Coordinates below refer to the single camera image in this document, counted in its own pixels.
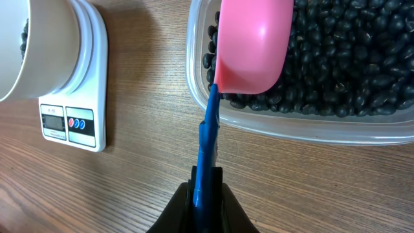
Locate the white kitchen scale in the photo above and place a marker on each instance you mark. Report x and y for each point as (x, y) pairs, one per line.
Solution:
(75, 114)

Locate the clear plastic container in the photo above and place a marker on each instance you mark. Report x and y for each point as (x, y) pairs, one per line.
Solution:
(351, 130)

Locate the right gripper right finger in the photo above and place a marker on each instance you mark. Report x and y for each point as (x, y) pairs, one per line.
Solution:
(228, 215)

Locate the white bowl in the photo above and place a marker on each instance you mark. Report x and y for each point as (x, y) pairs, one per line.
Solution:
(52, 48)

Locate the black beans in bowl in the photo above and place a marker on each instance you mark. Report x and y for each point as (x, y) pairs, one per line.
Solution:
(24, 39)

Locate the black beans in container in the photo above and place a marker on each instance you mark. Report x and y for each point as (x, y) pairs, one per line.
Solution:
(344, 58)

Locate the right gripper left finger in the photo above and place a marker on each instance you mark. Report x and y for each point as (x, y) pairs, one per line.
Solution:
(177, 216)

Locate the pink scoop with blue handle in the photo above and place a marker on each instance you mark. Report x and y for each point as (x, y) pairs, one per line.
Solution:
(252, 43)

